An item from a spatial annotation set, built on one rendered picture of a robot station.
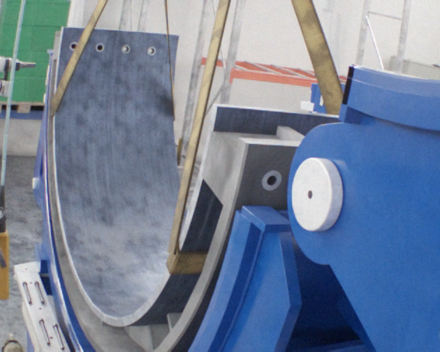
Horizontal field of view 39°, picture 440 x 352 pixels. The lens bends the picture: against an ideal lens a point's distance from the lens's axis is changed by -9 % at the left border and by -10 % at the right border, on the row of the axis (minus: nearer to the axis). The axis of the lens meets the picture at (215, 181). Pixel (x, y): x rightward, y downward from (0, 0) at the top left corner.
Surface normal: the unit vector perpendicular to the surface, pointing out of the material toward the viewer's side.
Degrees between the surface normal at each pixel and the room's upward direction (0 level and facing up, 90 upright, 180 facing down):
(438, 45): 90
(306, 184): 90
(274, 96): 90
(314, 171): 90
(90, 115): 65
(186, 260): 115
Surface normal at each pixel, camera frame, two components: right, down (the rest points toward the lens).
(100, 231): 0.31, -0.72
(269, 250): -0.90, -0.02
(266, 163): 0.39, 0.38
